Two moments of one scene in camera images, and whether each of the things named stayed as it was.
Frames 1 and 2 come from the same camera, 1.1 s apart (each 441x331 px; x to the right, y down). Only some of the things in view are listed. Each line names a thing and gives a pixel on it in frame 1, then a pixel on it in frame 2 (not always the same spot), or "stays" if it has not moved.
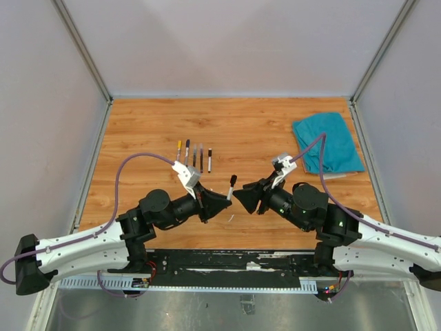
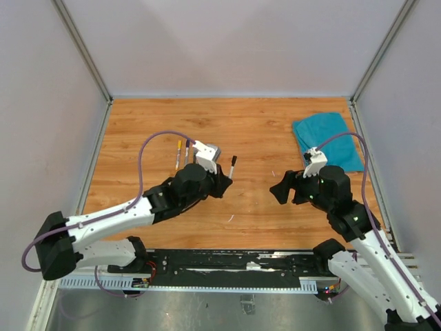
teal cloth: [341, 154] stays
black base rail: [229, 267] stays
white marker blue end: [187, 152] stays
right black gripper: [251, 193] -> [291, 179]
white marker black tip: [229, 193] -> [231, 174]
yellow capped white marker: [180, 146] stays
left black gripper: [209, 205] -> [221, 182]
